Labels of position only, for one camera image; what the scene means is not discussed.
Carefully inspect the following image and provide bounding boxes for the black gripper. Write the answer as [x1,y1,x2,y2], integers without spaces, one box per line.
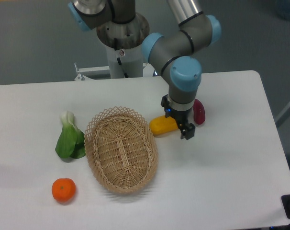
[161,94,195,140]

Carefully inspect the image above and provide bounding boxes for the yellow mango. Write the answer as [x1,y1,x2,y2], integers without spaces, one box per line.
[149,115,178,136]

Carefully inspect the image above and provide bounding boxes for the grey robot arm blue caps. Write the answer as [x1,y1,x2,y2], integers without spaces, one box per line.
[68,0,222,139]

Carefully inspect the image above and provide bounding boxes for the purple sweet potato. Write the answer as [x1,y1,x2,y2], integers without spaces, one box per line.
[193,99,206,125]

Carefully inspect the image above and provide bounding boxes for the woven wicker basket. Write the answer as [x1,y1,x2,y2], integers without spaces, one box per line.
[84,106,158,194]

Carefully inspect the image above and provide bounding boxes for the green bok choy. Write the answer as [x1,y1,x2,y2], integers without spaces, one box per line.
[55,111,86,159]

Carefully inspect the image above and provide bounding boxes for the orange tangerine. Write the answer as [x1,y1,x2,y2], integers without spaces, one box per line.
[52,178,76,203]

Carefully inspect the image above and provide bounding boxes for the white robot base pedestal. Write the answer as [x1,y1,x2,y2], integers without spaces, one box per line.
[96,13,150,79]

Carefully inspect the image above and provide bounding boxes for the black cable on pedestal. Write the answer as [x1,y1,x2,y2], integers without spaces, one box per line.
[113,38,130,79]

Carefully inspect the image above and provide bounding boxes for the white metal mounting frame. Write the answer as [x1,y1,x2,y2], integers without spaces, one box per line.
[74,62,158,81]

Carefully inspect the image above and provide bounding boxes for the white table leg frame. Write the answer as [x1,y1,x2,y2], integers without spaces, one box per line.
[274,100,290,128]

